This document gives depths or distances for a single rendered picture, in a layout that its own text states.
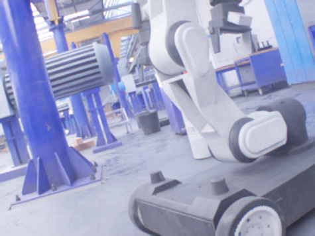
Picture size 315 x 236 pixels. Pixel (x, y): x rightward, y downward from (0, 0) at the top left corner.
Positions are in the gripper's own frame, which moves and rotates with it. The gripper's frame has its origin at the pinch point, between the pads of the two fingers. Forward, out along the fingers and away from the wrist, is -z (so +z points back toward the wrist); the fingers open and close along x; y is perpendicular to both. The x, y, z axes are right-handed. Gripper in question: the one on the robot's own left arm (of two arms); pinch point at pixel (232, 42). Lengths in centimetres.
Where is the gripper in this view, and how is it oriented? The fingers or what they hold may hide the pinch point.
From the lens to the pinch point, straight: 92.5
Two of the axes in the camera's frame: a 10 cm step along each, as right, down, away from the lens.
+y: 4.4, -0.7, -9.0
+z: -1.0, -9.9, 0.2
